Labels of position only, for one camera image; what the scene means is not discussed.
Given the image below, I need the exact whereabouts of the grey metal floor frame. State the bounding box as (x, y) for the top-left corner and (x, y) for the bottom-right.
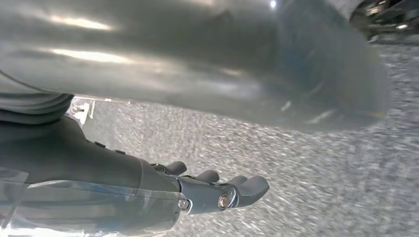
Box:
(66, 96), (96, 126)

